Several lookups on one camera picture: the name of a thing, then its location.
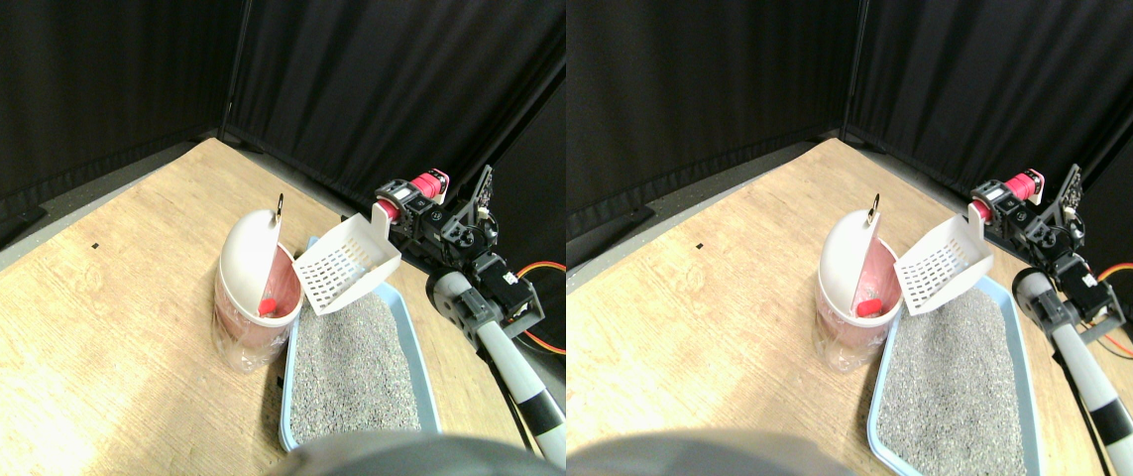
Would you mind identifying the black bracket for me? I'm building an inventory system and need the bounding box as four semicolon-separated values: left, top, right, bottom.
1051;164;1088;241
460;164;499;251

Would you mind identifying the white bin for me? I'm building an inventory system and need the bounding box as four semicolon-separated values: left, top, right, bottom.
816;193;905;374
212;193;305;374

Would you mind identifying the white scoop with red handle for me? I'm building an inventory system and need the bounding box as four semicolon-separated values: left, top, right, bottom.
892;169;1046;317
291;169;451;317

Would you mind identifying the blue litter tray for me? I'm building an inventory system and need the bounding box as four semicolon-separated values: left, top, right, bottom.
865;273;1046;476
278;236;444;453

